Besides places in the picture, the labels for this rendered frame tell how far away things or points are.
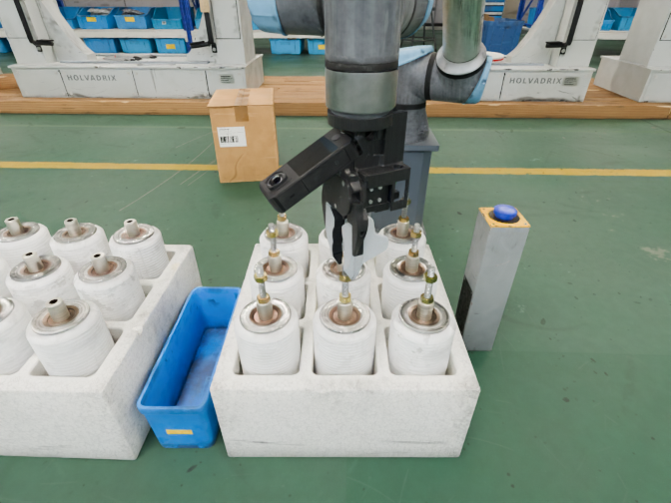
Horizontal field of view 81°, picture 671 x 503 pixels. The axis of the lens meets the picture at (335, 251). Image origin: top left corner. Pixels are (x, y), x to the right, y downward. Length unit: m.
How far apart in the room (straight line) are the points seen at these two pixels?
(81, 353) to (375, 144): 0.52
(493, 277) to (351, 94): 0.50
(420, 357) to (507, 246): 0.28
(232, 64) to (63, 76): 1.04
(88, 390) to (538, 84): 2.67
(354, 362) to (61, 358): 0.42
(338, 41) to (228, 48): 2.34
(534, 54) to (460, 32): 1.98
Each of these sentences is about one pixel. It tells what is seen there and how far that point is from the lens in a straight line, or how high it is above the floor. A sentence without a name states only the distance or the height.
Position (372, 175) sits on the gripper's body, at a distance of 0.45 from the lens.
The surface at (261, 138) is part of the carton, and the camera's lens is 1.61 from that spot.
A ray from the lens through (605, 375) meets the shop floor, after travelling 1.01.
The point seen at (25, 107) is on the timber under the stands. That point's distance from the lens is 3.26.
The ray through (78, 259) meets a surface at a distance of 0.92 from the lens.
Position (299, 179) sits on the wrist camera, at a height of 0.49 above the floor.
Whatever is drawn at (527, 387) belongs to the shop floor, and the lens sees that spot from 0.91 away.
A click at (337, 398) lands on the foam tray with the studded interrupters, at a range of 0.61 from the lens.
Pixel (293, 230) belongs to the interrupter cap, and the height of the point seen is 0.25.
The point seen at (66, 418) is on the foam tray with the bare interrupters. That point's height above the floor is 0.11.
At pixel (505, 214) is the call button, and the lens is 0.75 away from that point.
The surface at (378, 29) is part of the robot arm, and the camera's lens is 0.41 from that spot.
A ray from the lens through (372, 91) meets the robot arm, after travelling 0.42.
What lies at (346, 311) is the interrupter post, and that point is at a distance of 0.58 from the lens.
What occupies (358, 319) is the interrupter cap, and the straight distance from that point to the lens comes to 0.59.
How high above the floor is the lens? 0.66
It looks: 34 degrees down
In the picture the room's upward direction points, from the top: straight up
